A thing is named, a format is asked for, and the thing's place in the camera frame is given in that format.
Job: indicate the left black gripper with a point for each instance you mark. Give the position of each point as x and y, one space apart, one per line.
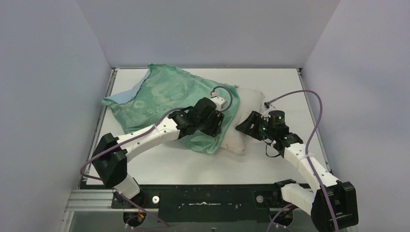
214 123

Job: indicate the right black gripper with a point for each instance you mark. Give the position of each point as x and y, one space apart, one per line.
255 119

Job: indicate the white pillow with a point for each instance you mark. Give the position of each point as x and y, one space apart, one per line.
249 100

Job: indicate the green and blue pillowcase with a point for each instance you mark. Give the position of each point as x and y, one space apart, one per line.
165 87

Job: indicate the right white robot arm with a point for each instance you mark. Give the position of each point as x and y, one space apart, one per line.
331 203

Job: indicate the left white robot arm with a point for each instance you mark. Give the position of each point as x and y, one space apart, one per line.
112 154

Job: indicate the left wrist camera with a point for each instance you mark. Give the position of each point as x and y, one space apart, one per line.
219 101

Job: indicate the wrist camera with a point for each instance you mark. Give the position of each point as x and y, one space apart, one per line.
268 107
219 101

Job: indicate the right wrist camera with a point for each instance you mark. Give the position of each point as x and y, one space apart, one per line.
268 107

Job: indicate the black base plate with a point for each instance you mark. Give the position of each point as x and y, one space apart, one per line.
212 203

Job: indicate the aluminium frame rail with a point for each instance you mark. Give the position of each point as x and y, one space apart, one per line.
87 143

